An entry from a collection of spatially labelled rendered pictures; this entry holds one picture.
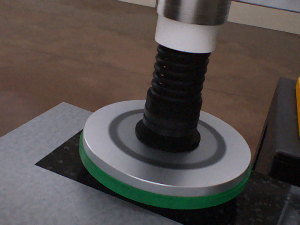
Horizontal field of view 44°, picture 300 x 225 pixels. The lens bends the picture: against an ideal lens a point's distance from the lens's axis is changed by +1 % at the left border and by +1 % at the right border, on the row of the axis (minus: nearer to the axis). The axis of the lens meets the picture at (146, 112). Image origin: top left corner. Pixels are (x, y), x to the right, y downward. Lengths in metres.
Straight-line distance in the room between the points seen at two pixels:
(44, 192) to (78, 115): 0.20
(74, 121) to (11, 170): 0.15
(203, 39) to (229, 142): 0.15
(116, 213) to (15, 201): 0.11
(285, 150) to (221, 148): 0.47
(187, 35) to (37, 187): 0.24
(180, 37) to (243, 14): 6.09
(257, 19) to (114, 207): 6.15
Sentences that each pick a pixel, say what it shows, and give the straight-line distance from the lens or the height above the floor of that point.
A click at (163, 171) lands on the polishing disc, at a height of 0.92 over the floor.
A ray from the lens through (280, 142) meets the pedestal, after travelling 0.96.
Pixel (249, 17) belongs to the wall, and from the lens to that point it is 6.50.
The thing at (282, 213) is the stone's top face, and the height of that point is 0.87.
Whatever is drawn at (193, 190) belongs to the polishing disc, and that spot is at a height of 0.92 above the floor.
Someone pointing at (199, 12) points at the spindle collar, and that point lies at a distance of 0.39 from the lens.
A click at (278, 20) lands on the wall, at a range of 6.53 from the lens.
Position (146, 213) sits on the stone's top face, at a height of 0.87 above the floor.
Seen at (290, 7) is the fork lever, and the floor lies 1.11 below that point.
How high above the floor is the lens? 1.15
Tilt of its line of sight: 26 degrees down
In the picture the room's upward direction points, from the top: 9 degrees clockwise
